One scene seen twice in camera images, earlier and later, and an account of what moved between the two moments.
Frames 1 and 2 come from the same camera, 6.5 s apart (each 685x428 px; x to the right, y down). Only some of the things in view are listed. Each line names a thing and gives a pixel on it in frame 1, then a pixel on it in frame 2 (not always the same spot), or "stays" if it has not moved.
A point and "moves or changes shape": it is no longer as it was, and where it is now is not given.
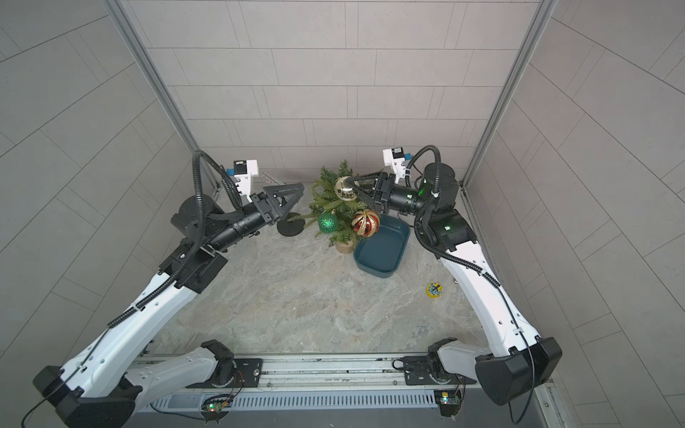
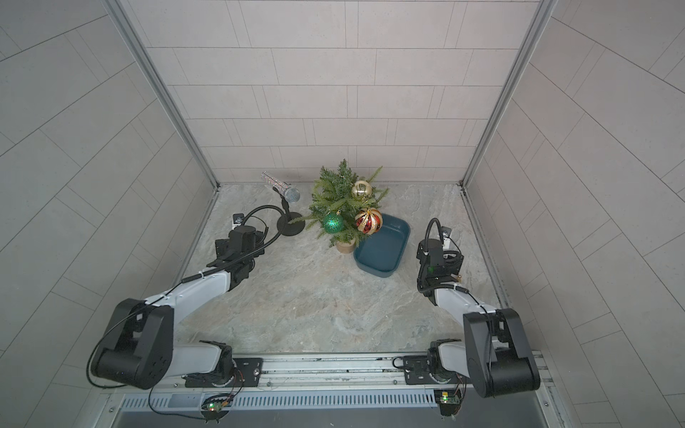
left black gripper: x=267 y=208 to x=259 y=248
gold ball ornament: x=343 y=191 moves or changes shape
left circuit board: x=210 y=407 stays
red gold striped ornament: x=366 y=223 stays
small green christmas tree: x=325 y=200 stays
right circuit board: x=450 y=402 stays
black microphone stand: x=292 y=227 stays
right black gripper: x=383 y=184 to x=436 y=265
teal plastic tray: x=383 y=253 stays
